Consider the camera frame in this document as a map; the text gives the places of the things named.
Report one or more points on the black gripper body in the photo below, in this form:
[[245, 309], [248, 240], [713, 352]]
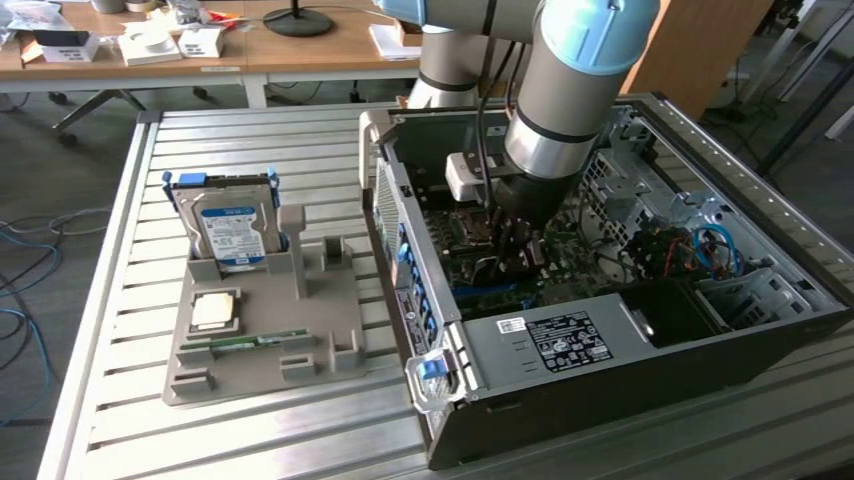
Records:
[[534, 195]]

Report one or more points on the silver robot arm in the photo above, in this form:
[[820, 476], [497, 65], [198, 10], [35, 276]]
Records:
[[574, 75]]

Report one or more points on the CPU socket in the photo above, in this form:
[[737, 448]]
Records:
[[470, 230]]

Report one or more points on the green motherboard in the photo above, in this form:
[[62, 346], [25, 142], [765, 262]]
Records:
[[574, 265]]

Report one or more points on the blue expansion slot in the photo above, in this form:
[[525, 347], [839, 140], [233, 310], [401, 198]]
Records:
[[504, 288]]

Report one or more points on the silver drive cage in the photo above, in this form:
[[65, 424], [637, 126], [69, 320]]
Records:
[[621, 200]]

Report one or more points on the grey power supply unit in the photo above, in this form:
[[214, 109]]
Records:
[[508, 360]]

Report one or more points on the grey blue case latch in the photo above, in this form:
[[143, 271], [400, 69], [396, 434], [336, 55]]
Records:
[[430, 370]]

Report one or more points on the black PC case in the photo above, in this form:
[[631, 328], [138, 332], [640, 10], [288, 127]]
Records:
[[601, 400]]

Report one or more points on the white paper stack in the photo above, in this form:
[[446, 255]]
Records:
[[390, 47]]

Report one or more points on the wooden cabinet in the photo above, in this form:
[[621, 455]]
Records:
[[701, 50]]

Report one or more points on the grey parts rack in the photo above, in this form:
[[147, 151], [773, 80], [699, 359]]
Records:
[[268, 310]]

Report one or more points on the wooden desk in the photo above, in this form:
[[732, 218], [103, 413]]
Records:
[[334, 55], [101, 70]]

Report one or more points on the hard disk with blue carrier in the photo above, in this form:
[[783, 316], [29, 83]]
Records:
[[228, 225]]

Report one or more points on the loose green RAM stick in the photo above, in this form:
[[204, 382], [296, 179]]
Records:
[[234, 342]]

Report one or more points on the CPU chip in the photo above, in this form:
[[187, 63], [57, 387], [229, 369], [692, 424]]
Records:
[[213, 310]]

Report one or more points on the black lamp base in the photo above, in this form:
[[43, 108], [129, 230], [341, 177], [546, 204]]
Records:
[[298, 22]]

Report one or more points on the small white labelled box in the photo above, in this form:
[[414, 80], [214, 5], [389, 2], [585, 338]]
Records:
[[201, 45]]

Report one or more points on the white box with tape roll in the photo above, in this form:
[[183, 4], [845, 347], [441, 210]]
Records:
[[150, 52]]

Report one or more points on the grey cup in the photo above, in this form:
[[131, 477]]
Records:
[[109, 6]]

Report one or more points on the white box with black lid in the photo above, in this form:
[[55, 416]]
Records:
[[67, 50]]

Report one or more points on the clear plastic bag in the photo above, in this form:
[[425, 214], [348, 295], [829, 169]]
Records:
[[30, 15]]

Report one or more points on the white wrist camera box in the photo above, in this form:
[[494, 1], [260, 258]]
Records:
[[464, 180]]

